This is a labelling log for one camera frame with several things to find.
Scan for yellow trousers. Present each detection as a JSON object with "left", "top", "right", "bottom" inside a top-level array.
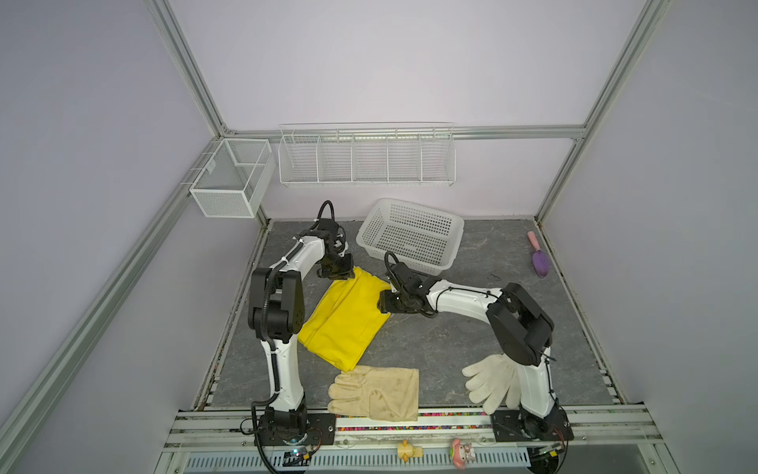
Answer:
[{"left": 298, "top": 268, "right": 391, "bottom": 371}]

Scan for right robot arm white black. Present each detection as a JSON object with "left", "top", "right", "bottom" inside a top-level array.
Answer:
[{"left": 377, "top": 275, "right": 574, "bottom": 442}]

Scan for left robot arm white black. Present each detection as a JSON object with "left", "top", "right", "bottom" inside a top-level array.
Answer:
[{"left": 248, "top": 218, "right": 355, "bottom": 444}]

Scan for white plastic perforated basket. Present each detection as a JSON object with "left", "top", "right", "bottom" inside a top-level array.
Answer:
[{"left": 356, "top": 199, "right": 465, "bottom": 276}]

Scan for beige leather work glove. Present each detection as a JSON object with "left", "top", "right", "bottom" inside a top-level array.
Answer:
[{"left": 327, "top": 365, "right": 420, "bottom": 423}]

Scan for white knit cotton glove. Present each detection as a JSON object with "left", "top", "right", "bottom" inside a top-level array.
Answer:
[{"left": 462, "top": 354, "right": 521, "bottom": 415}]

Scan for colourful bead strip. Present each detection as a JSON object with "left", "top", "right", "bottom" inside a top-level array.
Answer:
[{"left": 336, "top": 409, "right": 493, "bottom": 433}]

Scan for purple pink small brush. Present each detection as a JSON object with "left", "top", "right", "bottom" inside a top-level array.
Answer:
[{"left": 527, "top": 231, "right": 551, "bottom": 278}]

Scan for yellow duck toy figure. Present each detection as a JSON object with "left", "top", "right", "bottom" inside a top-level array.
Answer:
[{"left": 397, "top": 440, "right": 424, "bottom": 463}]

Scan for pink doll toy figure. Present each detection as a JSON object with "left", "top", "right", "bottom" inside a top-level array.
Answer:
[{"left": 449, "top": 438, "right": 476, "bottom": 470}]

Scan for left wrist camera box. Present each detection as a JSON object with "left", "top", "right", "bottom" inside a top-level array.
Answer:
[{"left": 314, "top": 217, "right": 341, "bottom": 235}]

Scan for white mesh wall box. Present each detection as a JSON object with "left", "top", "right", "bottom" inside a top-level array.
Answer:
[{"left": 189, "top": 138, "right": 276, "bottom": 218}]

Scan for white wire wall shelf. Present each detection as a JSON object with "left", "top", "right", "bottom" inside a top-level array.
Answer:
[{"left": 278, "top": 122, "right": 457, "bottom": 187}]

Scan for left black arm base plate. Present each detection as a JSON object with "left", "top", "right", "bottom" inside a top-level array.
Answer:
[{"left": 256, "top": 410, "right": 337, "bottom": 446}]

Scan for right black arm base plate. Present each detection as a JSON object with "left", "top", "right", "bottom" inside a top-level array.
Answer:
[{"left": 490, "top": 406, "right": 574, "bottom": 442}]

